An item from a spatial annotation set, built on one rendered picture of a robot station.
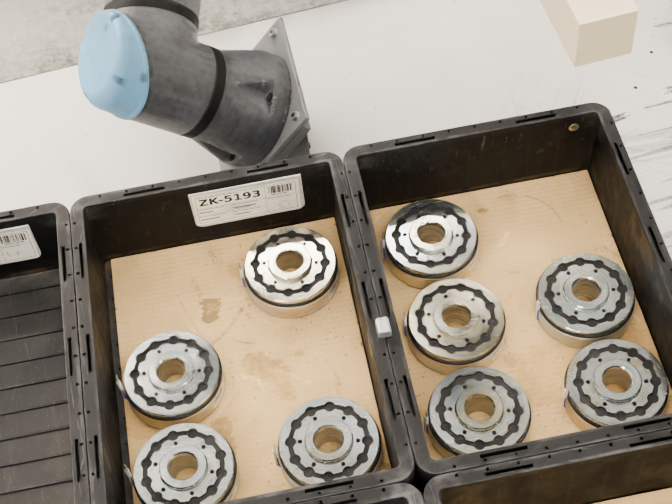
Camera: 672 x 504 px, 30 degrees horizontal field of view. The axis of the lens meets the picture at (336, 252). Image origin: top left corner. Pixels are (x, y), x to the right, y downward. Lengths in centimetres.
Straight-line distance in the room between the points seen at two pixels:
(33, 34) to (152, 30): 147
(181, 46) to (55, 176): 31
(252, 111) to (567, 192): 39
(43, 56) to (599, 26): 182
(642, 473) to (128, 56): 72
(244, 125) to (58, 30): 145
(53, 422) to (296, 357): 26
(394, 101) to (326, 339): 48
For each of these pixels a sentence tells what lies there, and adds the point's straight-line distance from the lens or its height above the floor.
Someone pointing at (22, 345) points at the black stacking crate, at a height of 83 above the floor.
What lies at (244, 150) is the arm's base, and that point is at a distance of 156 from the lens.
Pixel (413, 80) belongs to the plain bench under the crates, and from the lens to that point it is 175.
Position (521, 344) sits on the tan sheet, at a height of 83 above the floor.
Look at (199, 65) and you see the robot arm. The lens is 151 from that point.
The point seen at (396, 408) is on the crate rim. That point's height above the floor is 93.
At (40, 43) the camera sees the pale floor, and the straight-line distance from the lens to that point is 293.
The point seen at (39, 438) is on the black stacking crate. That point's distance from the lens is 136.
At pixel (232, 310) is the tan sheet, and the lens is 139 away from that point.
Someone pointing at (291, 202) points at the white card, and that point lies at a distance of 141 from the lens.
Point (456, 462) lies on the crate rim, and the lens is 117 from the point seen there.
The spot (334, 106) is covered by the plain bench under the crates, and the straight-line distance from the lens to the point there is 173.
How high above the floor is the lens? 199
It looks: 55 degrees down
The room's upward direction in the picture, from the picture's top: 7 degrees counter-clockwise
